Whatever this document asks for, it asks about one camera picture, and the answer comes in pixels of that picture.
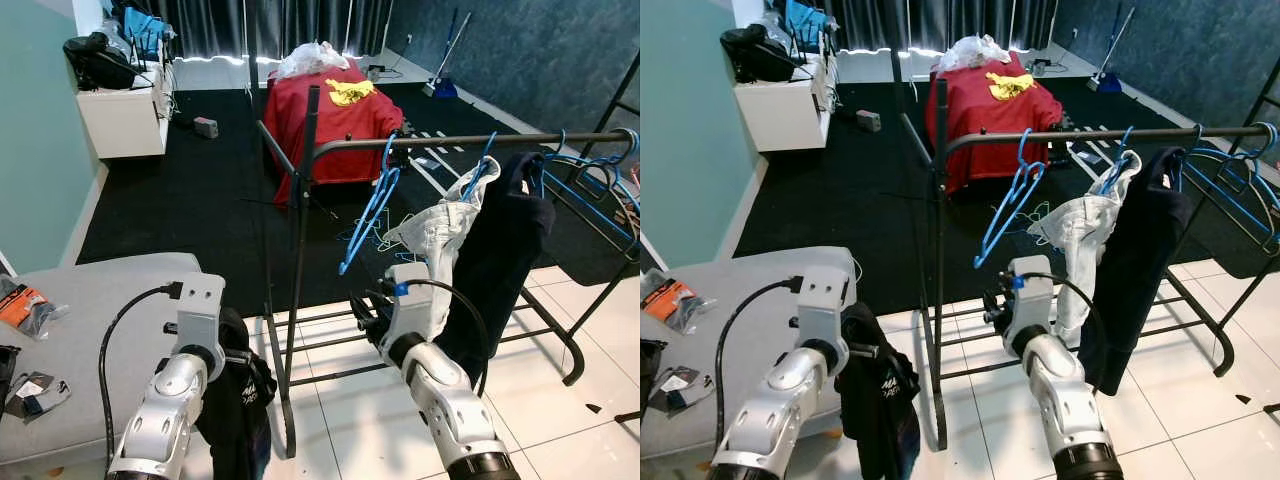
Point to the dark navy garment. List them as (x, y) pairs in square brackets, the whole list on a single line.
[(1135, 260), (500, 260)]

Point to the yellow cloth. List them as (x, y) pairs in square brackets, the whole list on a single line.
[(350, 92), (1010, 85)]

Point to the white plastic bag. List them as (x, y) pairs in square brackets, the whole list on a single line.
[(312, 58), (975, 50)]

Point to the blue head mop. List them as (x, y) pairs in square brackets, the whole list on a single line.
[(1112, 50), (447, 60)]

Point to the blue hangers bundle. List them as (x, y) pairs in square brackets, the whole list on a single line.
[(1235, 185), (595, 190)]

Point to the black metal clothes rack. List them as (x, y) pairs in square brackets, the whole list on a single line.
[(450, 141), (1080, 133)]

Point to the black floor rug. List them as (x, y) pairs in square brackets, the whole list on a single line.
[(830, 190), (180, 200)]

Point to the packed socks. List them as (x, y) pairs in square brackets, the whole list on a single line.
[(35, 395), (680, 388)]

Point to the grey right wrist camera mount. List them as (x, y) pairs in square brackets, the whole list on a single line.
[(1030, 295), (412, 300)]

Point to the white cabinet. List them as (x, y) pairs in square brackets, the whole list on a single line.
[(785, 105), (125, 115)]

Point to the blue bag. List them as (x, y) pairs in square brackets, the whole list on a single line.
[(805, 20), (145, 28)]

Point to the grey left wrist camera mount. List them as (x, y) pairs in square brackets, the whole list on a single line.
[(200, 310), (825, 305)]

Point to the black white-print T-shirt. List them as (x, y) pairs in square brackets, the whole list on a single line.
[(235, 410), (875, 400)]

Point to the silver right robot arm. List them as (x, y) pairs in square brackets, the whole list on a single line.
[(1065, 400), (445, 400)]

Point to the orange packet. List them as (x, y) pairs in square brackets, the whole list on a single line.
[(25, 305), (672, 300)]

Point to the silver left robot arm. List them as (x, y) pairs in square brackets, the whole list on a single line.
[(775, 410), (165, 420)]

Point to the small grey box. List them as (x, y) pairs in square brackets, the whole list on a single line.
[(205, 127), (868, 120)]

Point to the red cloth covered table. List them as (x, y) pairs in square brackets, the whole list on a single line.
[(990, 115), (330, 120)]

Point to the dark curtain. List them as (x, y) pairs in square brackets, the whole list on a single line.
[(280, 25), (950, 20)]

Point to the blue plastic hanger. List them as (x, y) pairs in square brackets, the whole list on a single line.
[(480, 170), (1010, 205), (375, 205), (1118, 165)]

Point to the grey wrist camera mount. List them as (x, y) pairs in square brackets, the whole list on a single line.
[(200, 310), (412, 300), (825, 305), (1030, 295)]

